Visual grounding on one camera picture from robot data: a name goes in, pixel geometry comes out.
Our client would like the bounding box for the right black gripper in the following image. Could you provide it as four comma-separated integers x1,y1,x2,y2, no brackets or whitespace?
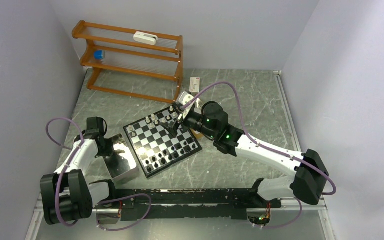
159,108,218,139

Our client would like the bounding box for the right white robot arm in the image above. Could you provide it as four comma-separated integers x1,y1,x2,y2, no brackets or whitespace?
161,101,329,207

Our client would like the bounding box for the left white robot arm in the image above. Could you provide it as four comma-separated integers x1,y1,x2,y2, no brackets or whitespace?
40,117,119,227

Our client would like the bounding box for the silver tin with white pieces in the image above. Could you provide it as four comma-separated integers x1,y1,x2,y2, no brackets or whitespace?
103,133,139,182

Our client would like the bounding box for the black white chess board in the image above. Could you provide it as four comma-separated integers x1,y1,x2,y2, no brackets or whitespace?
123,106,202,179

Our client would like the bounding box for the small white red box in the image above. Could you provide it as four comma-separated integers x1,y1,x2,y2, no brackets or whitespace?
189,76,201,95

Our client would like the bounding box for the wooden three-tier rack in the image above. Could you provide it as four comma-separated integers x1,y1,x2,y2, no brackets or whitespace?
71,20,184,103

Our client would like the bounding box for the blue cap on rack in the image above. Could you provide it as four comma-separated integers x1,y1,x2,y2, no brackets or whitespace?
93,50,106,60

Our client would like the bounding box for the white device on rack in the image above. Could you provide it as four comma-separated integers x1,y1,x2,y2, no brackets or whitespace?
133,31,159,46

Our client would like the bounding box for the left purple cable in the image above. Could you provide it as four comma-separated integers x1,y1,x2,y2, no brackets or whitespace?
45,117,86,228

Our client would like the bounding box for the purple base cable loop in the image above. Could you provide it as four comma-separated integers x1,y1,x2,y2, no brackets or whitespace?
95,193,152,232

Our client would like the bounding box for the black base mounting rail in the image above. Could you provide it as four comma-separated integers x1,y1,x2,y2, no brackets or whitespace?
95,183,282,222

